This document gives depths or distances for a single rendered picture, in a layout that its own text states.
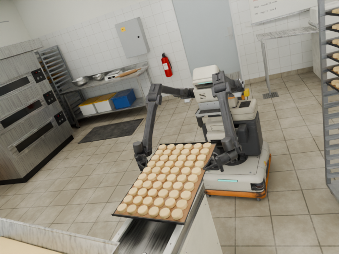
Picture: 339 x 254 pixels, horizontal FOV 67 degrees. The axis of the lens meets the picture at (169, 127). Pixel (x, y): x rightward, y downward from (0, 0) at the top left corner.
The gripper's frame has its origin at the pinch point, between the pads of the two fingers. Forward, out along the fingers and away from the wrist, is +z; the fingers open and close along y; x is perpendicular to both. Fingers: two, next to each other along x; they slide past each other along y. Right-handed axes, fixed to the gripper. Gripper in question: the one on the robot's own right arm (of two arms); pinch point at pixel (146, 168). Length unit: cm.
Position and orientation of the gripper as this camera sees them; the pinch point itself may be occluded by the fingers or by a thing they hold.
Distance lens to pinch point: 157.0
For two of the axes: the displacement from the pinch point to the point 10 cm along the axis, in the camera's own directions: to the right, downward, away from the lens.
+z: 3.5, 3.2, -8.8
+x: 8.9, -4.0, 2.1
